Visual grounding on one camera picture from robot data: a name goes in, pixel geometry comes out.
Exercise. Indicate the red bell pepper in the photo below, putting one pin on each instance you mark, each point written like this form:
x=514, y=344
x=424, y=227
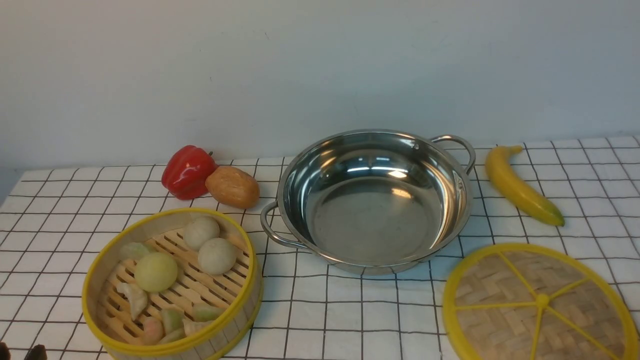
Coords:
x=186, y=173

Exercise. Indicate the bamboo steamer basket yellow rim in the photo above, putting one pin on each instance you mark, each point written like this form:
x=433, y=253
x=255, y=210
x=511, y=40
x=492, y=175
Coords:
x=239, y=291

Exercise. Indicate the white round bun front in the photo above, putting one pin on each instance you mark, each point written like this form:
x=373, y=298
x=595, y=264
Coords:
x=217, y=256

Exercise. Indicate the white grid tablecloth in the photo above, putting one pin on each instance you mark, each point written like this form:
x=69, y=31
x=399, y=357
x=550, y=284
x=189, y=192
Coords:
x=54, y=222

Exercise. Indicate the green dumpling centre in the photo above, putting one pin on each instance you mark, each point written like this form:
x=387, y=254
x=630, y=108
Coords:
x=172, y=319

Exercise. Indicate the white dumpling front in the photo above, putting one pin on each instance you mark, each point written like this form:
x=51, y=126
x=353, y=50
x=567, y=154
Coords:
x=192, y=327

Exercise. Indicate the green dumpling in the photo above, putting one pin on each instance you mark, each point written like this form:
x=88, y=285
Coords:
x=172, y=319
x=204, y=312
x=135, y=251

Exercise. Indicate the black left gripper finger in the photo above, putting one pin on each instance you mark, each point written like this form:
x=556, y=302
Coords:
x=4, y=352

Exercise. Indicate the yellow banana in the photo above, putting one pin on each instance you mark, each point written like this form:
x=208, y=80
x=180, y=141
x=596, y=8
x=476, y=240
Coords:
x=512, y=187

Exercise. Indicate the white round bun back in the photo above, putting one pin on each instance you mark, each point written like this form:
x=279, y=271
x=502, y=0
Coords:
x=199, y=231

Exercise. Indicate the white folded dumpling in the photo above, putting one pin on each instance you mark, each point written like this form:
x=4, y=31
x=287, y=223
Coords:
x=136, y=297

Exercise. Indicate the green dumpling back left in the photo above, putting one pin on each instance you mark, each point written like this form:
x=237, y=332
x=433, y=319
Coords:
x=135, y=251

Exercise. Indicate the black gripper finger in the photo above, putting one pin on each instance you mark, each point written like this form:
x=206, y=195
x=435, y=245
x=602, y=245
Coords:
x=38, y=352

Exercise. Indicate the pale green round bun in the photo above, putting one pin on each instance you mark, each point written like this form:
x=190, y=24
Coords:
x=156, y=272

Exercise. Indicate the brown potato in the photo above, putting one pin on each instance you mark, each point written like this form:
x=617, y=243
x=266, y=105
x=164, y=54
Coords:
x=233, y=187

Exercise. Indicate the woven bamboo steamer lid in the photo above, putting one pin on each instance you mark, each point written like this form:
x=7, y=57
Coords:
x=518, y=301

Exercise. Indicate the green dumpling right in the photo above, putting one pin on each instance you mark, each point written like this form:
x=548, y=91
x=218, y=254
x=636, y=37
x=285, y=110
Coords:
x=204, y=312

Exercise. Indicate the white round bun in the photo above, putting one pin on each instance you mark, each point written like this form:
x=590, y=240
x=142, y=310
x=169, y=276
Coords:
x=199, y=231
x=217, y=256

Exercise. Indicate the pink dumpling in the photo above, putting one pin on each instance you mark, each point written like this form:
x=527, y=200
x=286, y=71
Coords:
x=152, y=331

